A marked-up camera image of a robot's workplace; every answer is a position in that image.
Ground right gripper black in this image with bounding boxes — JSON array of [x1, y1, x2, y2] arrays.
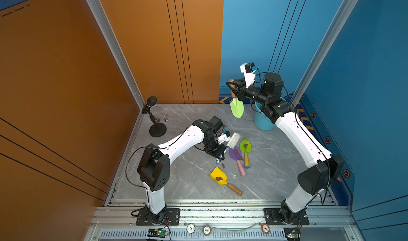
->
[[228, 78, 272, 107]]

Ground scrub brush blue white handle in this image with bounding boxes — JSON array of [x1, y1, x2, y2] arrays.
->
[[216, 133, 241, 163]]

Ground green shovel wooden handle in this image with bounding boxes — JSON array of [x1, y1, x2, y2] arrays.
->
[[229, 79, 244, 118]]

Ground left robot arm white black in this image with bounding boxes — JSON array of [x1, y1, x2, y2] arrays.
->
[[137, 116, 226, 224]]

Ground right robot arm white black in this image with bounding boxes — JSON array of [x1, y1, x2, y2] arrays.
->
[[226, 73, 344, 225]]

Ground turquoise plastic bucket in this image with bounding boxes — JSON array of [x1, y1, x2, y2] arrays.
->
[[254, 98, 291, 131]]

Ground black microphone on stand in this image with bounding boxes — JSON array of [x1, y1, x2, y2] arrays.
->
[[141, 96, 167, 138]]

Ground white round sticker middle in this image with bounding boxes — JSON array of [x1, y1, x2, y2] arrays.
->
[[203, 225, 211, 236]]

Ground white round sticker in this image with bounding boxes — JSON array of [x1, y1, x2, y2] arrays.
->
[[187, 224, 196, 234], [203, 225, 211, 236]]

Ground white round sticker left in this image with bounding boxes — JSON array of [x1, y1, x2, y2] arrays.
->
[[187, 224, 196, 234]]

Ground red rimmed round sticker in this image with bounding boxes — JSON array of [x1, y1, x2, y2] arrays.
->
[[261, 224, 271, 235]]

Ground green circuit board left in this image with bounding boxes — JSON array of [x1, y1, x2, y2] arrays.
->
[[147, 228, 169, 240]]

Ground green circuit board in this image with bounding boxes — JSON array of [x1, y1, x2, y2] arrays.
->
[[147, 228, 169, 240], [284, 228, 301, 241]]

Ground green circuit board right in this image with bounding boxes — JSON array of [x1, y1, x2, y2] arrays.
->
[[284, 228, 301, 241]]

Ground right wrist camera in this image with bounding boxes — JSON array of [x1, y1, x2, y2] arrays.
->
[[240, 62, 257, 88]]

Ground purple trowel pink handle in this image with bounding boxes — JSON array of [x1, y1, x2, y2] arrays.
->
[[229, 146, 247, 177]]

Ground yellow scoop wooden handle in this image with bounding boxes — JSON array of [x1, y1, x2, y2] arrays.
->
[[210, 167, 242, 196]]

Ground green leaf trowel yellow handle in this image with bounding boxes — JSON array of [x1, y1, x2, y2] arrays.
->
[[240, 138, 252, 169]]

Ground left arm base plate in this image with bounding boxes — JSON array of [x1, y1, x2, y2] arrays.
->
[[131, 207, 181, 226]]

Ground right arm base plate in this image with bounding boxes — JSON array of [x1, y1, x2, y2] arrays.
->
[[263, 208, 310, 226]]

